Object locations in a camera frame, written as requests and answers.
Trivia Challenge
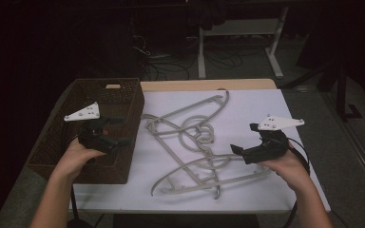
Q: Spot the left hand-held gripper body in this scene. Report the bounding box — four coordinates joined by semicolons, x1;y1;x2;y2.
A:
64;102;122;155

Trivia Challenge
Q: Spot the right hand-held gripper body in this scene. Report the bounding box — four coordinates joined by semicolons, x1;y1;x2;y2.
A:
242;114;305;165

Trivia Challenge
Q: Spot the brown woven basket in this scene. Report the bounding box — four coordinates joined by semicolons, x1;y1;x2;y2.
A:
26;77;145;185

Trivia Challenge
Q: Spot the person's right hand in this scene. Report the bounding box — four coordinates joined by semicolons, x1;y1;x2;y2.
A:
256;142;314;193

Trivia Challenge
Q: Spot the person's left hand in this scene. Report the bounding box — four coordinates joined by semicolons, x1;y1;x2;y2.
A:
51;138;107;183

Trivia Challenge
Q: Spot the white board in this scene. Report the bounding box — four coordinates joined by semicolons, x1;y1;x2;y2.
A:
69;88;332;213

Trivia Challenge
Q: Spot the dark metal stand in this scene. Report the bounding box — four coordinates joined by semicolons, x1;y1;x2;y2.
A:
281;60;364;123

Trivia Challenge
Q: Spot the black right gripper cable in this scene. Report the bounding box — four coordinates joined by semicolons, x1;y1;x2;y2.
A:
281;136;312;228

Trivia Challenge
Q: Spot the tangle of black floor cables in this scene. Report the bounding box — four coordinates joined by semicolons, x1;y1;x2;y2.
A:
132;33;245;82

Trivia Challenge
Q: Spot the white metal desk frame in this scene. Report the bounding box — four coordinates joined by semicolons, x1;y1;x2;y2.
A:
198;6;290;80

